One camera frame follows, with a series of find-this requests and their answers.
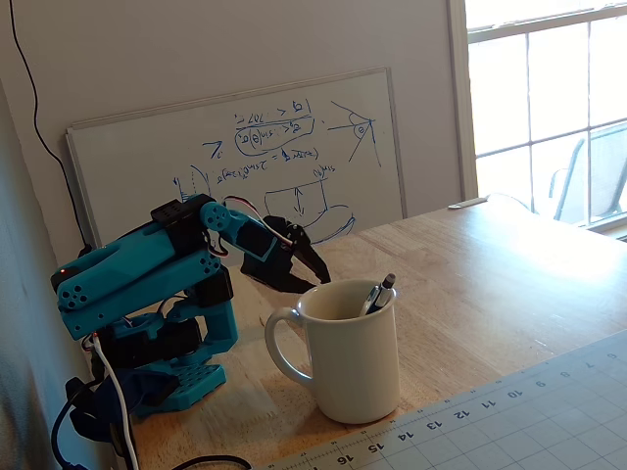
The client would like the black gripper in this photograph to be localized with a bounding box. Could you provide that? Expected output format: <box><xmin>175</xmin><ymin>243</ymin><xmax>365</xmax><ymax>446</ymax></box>
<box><xmin>239</xmin><ymin>213</ymin><xmax>333</xmax><ymax>296</ymax></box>

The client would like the dark blue ballpoint pen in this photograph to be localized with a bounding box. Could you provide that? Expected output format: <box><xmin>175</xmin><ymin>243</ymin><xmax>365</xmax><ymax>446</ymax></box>
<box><xmin>359</xmin><ymin>272</ymin><xmax>398</xmax><ymax>319</ymax></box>

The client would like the cream ceramic mug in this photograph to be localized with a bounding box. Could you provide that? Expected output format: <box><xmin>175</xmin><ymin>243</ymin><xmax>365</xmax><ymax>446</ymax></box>
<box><xmin>264</xmin><ymin>278</ymin><xmax>402</xmax><ymax>425</ymax></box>

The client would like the white marker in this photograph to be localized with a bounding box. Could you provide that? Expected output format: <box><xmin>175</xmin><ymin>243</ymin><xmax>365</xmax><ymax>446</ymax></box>
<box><xmin>449</xmin><ymin>196</ymin><xmax>487</xmax><ymax>212</ymax></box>

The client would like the whiteboard with blue drawings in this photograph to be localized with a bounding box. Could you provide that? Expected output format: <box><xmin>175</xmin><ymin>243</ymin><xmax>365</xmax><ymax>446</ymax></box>
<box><xmin>65</xmin><ymin>67</ymin><xmax>409</xmax><ymax>301</ymax></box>

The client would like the dark blue table clamp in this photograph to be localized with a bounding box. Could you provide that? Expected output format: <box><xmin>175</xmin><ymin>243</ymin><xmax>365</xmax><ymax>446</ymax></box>
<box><xmin>66</xmin><ymin>369</ymin><xmax>178</xmax><ymax>443</ymax></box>

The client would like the grey gridded cutting mat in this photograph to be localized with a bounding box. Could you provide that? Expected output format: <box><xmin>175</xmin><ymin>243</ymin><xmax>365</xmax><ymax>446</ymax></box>
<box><xmin>264</xmin><ymin>330</ymin><xmax>627</xmax><ymax>470</ymax></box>

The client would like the white framed window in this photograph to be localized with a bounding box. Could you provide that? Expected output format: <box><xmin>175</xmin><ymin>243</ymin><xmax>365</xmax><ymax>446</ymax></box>
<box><xmin>447</xmin><ymin>0</ymin><xmax>627</xmax><ymax>242</ymax></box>

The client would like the outdoor patio chair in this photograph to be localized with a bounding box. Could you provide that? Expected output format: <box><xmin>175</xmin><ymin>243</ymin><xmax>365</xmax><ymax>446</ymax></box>
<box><xmin>548</xmin><ymin>120</ymin><xmax>627</xmax><ymax>227</ymax></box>

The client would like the black power cable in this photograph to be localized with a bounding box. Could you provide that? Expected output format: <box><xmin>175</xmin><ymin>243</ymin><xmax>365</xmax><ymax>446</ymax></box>
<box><xmin>168</xmin><ymin>454</ymin><xmax>254</xmax><ymax>470</ymax></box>

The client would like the white usb cable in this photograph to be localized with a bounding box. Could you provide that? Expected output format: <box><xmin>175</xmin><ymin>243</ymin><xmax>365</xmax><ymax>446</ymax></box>
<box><xmin>90</xmin><ymin>335</ymin><xmax>144</xmax><ymax>470</ymax></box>

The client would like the thin black wall cable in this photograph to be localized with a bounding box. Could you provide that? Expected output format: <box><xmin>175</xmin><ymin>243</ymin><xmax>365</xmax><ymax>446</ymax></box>
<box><xmin>8</xmin><ymin>0</ymin><xmax>117</xmax><ymax>260</ymax></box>

